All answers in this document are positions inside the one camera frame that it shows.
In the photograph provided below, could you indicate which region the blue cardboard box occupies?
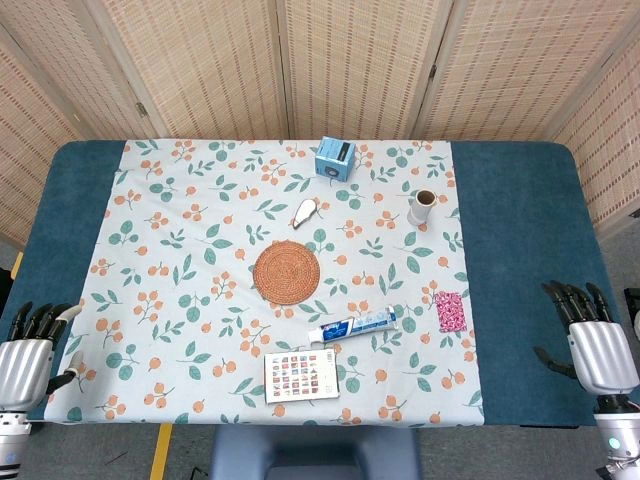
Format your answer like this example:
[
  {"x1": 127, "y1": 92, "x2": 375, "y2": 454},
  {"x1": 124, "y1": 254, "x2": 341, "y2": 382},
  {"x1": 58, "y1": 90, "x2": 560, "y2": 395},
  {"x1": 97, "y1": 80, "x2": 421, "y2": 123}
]
[{"x1": 314, "y1": 136, "x2": 357, "y2": 182}]

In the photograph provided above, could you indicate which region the bamboo folding screen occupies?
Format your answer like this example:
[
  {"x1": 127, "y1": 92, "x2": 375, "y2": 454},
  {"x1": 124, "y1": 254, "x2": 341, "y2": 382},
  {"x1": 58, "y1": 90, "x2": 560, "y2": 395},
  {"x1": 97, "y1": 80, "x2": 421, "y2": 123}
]
[{"x1": 0, "y1": 0, "x2": 640, "y2": 251}]

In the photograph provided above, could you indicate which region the floral leaf print tablecloth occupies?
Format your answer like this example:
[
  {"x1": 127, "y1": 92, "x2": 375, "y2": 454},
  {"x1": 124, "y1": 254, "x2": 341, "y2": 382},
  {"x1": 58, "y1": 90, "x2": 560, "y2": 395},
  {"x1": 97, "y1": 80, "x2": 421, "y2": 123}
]
[{"x1": 43, "y1": 138, "x2": 486, "y2": 427}]

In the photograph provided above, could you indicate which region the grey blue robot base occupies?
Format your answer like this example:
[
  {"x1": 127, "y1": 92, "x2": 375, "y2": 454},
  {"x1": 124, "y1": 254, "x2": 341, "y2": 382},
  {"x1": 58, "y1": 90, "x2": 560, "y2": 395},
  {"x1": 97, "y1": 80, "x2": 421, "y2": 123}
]
[{"x1": 209, "y1": 424, "x2": 421, "y2": 480}]

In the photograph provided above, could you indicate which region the round woven rattan coaster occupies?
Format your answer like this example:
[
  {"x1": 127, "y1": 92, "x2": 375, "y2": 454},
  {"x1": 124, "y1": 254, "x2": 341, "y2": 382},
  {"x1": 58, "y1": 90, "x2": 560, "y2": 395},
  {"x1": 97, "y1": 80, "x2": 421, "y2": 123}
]
[{"x1": 252, "y1": 240, "x2": 321, "y2": 306}]

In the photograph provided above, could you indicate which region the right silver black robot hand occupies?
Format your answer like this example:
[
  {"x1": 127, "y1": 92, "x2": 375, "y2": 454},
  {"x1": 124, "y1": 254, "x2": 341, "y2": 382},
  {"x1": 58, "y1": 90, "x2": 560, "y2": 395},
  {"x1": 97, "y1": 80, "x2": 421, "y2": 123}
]
[{"x1": 532, "y1": 281, "x2": 640, "y2": 399}]

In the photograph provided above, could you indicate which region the yellow floor tape strip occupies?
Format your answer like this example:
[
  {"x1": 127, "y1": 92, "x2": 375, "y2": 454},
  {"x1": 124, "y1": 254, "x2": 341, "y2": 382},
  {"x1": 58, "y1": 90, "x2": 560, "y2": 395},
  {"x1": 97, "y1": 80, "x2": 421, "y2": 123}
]
[{"x1": 149, "y1": 423, "x2": 174, "y2": 480}]

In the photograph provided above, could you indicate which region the pink patterned pouch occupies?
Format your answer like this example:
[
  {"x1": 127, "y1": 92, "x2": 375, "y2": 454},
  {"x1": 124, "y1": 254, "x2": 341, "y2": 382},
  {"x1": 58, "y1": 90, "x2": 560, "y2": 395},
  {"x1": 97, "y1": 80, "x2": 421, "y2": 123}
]
[{"x1": 434, "y1": 291, "x2": 469, "y2": 334}]

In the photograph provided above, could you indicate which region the blue white toothpaste tube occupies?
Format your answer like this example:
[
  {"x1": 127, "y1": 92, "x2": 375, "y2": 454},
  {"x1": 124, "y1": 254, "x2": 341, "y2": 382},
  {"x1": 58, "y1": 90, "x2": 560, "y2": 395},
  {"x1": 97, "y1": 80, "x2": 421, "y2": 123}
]
[{"x1": 306, "y1": 305, "x2": 400, "y2": 346}]

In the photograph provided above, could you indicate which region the teal table cover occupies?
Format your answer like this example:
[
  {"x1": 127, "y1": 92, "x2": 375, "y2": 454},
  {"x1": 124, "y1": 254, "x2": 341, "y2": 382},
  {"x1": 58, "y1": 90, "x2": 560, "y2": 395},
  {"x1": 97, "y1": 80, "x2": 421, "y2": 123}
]
[{"x1": 0, "y1": 139, "x2": 624, "y2": 429}]

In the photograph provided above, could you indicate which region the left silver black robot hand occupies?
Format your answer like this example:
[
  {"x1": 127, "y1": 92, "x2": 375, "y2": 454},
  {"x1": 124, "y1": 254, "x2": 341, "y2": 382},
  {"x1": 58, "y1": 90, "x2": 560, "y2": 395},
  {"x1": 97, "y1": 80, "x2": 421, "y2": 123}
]
[{"x1": 0, "y1": 301, "x2": 85, "y2": 414}]

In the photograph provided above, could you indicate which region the small white cup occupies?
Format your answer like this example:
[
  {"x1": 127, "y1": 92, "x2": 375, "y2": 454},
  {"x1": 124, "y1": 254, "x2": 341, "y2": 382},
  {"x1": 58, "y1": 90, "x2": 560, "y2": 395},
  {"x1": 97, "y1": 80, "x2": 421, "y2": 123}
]
[{"x1": 406, "y1": 189, "x2": 438, "y2": 227}]

